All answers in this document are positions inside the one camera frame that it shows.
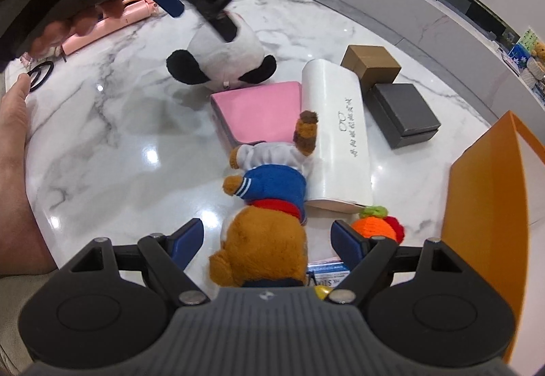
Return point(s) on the orange box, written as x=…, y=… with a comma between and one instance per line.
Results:
x=481, y=205

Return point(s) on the brown teddy bear blue sweater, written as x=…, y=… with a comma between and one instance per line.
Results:
x=264, y=244

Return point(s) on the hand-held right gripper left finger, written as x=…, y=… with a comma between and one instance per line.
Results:
x=189, y=237

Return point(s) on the crocheted orange fruit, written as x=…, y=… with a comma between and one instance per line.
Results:
x=374, y=229

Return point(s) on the small brown teddy bear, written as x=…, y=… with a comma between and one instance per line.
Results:
x=540, y=49

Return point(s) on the brown cardboard box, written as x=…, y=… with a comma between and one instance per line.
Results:
x=370, y=61

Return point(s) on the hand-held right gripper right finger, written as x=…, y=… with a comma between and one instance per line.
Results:
x=347, y=239

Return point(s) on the dark grey box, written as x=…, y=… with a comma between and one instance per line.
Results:
x=402, y=107

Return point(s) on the yellow tape measure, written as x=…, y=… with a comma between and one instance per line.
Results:
x=321, y=293

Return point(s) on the person's bare leg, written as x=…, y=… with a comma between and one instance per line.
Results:
x=21, y=171

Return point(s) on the green printed card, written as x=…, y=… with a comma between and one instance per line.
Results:
x=529, y=37

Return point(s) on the white woven basket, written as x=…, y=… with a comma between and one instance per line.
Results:
x=534, y=68

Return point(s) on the blue and white booklet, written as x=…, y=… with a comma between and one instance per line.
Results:
x=330, y=271

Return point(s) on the black and white panda plush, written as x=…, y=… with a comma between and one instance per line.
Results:
x=221, y=56

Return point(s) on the blue tissue pack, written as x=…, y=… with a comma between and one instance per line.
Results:
x=517, y=56

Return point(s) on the person's beige shorts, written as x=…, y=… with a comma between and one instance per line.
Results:
x=17, y=316

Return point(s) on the white cylindrical case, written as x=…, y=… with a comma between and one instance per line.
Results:
x=323, y=82

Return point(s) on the pink box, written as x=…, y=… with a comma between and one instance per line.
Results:
x=255, y=112

